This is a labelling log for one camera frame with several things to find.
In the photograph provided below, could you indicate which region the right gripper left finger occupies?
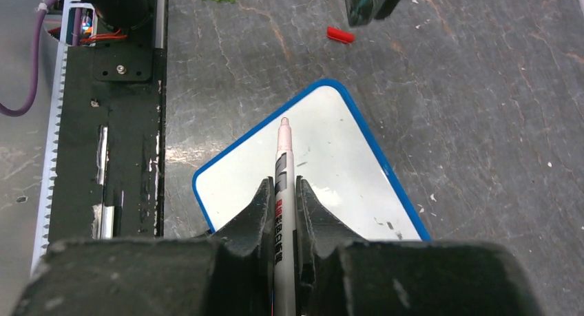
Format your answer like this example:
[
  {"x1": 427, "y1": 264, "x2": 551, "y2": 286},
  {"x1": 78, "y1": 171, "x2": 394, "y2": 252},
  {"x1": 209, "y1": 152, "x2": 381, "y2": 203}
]
[{"x1": 13, "y1": 177, "x2": 275, "y2": 315}]

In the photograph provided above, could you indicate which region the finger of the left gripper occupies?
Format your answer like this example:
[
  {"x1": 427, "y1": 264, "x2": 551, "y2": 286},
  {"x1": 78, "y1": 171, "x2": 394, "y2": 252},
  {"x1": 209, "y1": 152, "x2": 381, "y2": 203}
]
[{"x1": 345, "y1": 0, "x2": 401, "y2": 27}]

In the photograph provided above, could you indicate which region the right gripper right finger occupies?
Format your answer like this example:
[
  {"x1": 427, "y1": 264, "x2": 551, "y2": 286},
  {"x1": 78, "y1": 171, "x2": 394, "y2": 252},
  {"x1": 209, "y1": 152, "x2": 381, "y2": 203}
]
[{"x1": 295, "y1": 177, "x2": 543, "y2": 315}]

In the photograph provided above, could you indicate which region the red marker cap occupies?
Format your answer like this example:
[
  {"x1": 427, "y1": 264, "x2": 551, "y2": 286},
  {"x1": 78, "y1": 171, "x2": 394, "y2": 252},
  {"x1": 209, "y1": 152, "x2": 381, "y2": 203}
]
[{"x1": 326, "y1": 26, "x2": 355, "y2": 44}]

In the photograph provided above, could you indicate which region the red whiteboard marker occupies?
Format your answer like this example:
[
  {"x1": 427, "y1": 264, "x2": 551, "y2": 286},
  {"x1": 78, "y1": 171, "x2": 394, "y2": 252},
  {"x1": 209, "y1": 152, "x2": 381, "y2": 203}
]
[{"x1": 273, "y1": 117, "x2": 298, "y2": 315}]

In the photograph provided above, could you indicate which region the blue framed whiteboard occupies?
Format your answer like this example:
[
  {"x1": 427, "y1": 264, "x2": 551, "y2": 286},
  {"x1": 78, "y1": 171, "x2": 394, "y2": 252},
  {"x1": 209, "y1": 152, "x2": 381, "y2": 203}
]
[{"x1": 192, "y1": 78, "x2": 430, "y2": 240}]

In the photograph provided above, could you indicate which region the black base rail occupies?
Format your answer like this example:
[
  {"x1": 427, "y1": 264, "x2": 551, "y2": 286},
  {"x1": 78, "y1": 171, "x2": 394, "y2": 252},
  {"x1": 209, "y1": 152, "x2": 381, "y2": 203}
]
[{"x1": 48, "y1": 0, "x2": 166, "y2": 242}]

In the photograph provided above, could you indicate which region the slotted cable duct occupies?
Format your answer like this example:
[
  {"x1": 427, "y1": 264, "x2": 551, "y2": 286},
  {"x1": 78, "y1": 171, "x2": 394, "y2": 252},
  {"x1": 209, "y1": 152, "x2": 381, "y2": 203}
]
[{"x1": 30, "y1": 0, "x2": 74, "y2": 274}]

